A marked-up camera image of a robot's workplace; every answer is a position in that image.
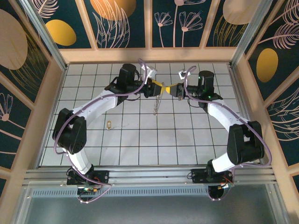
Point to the aluminium corner post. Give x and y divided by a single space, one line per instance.
46 39
247 35

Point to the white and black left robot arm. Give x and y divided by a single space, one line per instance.
98 105

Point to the grey metal sheet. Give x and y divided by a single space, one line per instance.
149 210

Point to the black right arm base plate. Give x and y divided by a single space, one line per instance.
196 176

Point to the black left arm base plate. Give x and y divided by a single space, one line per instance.
102 176

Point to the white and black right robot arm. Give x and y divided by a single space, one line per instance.
219 114

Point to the aluminium side rail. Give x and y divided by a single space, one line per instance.
234 79
61 86

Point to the slotted metal vent strip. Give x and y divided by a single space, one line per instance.
149 192

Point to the aluminium cross rail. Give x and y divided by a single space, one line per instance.
149 175

